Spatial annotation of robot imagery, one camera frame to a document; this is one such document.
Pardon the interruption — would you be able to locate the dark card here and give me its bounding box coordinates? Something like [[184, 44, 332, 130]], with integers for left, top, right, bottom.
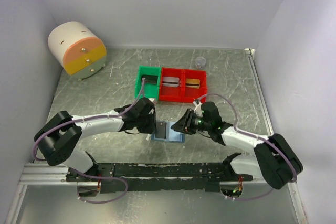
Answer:
[[154, 121, 167, 140]]

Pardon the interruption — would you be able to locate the red plastic bin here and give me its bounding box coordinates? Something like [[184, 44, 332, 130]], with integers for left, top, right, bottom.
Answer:
[[182, 69, 207, 103], [159, 67, 183, 103]]

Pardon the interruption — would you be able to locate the green plastic bin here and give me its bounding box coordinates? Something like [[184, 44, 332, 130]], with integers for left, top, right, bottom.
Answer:
[[134, 66, 161, 100]]

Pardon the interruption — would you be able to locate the black credit card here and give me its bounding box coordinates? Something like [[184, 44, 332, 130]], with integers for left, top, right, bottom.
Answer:
[[141, 74, 159, 85]]

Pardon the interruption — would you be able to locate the blue card holder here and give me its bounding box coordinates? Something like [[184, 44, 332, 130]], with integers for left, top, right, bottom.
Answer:
[[151, 121, 185, 143]]

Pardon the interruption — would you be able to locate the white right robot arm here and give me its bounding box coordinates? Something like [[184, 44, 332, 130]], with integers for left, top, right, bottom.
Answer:
[[171, 102, 303, 189]]

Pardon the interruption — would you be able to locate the aluminium frame rail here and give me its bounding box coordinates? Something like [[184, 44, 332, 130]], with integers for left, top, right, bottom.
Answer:
[[244, 48, 274, 135]]

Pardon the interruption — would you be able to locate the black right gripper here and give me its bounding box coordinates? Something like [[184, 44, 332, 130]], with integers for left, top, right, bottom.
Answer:
[[171, 109, 211, 135]]

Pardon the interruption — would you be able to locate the gold credit card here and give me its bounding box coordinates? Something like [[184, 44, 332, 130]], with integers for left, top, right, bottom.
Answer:
[[185, 78, 201, 89]]

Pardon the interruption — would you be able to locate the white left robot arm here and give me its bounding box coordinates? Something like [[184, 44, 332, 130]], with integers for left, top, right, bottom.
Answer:
[[32, 97, 156, 182]]

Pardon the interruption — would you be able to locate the silver credit card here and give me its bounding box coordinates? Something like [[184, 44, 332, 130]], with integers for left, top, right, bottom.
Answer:
[[162, 76, 180, 87]]

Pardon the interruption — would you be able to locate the round pastel drawer cabinet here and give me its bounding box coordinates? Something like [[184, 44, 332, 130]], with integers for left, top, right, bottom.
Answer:
[[48, 21, 107, 80]]

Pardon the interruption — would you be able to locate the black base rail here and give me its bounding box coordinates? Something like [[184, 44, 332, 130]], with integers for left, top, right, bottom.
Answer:
[[65, 162, 254, 193]]

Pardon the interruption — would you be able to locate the small clear plastic cup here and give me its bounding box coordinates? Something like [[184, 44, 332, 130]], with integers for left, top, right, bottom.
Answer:
[[195, 57, 206, 69]]

